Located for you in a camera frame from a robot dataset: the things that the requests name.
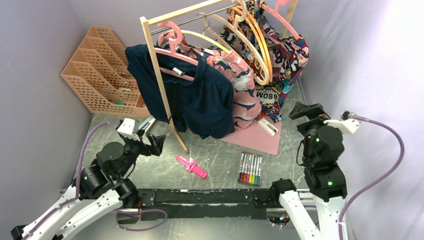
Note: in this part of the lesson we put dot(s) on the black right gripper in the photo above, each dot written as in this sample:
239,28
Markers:
314,111

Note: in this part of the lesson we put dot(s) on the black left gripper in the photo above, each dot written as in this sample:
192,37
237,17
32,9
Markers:
156,142

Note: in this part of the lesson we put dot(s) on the comic print shorts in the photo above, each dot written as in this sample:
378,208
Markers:
288,57

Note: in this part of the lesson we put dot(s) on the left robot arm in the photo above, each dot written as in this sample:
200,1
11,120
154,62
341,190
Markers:
98,189

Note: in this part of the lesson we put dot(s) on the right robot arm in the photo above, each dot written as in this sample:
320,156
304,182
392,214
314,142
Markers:
322,146

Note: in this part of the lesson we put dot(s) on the navy blue shorts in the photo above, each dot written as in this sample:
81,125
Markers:
204,105

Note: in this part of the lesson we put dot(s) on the pink patterned shorts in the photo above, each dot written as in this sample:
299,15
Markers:
246,107

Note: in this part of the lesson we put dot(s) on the orange plastic hanger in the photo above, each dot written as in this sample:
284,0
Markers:
252,46

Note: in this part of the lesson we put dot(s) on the light blue stapler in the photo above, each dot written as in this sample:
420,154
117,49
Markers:
148,124

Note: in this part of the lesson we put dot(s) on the pink plastic clip tool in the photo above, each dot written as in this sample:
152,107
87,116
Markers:
191,166

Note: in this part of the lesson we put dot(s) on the white stapler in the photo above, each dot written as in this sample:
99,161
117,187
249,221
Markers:
269,128

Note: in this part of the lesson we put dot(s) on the pink mat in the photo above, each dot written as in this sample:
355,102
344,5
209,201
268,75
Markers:
254,137

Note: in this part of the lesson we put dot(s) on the pack of coloured markers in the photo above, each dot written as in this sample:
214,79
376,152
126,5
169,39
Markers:
250,169

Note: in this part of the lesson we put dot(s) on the peach plastic file organizer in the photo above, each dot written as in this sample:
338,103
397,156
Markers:
97,73

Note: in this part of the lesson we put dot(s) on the wooden clothes rack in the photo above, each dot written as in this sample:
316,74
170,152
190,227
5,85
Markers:
150,28

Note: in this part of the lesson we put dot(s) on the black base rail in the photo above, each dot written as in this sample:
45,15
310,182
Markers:
206,203

